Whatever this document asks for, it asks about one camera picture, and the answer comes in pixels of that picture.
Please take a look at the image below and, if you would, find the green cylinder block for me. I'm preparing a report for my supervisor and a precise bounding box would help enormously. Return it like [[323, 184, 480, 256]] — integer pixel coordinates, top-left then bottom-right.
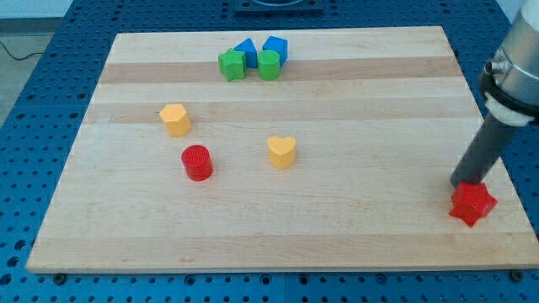
[[258, 50, 280, 81]]

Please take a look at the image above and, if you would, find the blue cube block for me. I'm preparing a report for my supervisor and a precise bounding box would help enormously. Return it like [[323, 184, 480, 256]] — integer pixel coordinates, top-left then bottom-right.
[[263, 36, 288, 66]]

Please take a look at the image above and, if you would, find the yellow hexagon block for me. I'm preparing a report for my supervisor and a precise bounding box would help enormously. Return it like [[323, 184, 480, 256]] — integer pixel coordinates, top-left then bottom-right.
[[159, 104, 191, 136]]

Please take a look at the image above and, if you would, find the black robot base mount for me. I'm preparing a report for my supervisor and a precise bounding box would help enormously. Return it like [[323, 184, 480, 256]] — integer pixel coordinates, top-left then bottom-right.
[[232, 0, 325, 15]]

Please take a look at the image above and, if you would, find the black cable on floor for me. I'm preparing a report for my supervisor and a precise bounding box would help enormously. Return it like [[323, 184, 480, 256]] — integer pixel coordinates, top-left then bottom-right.
[[0, 40, 45, 61]]

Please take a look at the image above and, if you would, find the red star block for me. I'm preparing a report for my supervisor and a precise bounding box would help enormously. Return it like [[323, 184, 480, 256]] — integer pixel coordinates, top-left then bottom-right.
[[450, 182, 498, 227]]

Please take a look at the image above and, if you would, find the wooden board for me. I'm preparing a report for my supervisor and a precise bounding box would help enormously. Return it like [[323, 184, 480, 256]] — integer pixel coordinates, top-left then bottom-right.
[[26, 26, 538, 274]]

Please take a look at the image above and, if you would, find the blue triangle block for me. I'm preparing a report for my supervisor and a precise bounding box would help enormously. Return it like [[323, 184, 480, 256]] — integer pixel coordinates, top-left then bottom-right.
[[234, 38, 258, 69]]

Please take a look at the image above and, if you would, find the red cylinder block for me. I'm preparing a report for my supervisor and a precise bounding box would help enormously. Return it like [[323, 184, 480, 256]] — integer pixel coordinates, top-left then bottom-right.
[[181, 145, 213, 182]]

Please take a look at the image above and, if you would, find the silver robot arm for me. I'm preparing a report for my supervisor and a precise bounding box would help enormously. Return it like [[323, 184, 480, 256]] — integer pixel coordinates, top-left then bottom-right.
[[479, 0, 538, 127]]

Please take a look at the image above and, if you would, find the green star block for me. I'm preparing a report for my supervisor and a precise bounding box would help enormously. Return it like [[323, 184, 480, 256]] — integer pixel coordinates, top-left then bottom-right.
[[218, 49, 247, 82]]

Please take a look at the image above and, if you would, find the yellow heart block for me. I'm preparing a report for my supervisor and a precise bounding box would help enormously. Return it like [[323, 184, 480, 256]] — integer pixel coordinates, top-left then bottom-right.
[[267, 136, 296, 169]]

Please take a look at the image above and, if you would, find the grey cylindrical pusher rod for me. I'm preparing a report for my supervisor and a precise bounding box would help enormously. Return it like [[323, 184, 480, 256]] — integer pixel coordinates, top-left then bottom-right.
[[450, 114, 519, 188]]

